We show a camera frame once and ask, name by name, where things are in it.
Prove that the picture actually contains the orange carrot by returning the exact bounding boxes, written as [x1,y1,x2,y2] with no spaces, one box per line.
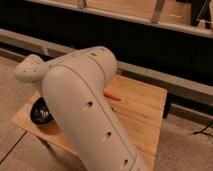
[103,89,121,101]

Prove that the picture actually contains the black cable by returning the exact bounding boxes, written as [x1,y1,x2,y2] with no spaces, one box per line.
[192,120,213,136]

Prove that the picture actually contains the black stand leg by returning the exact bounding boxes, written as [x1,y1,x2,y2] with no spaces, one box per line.
[191,0,212,29]

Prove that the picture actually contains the black ceramic bowl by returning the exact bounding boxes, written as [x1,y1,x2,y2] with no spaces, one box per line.
[30,97,53,125]

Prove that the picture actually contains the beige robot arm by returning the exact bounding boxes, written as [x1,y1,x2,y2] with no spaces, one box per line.
[14,46,149,171]

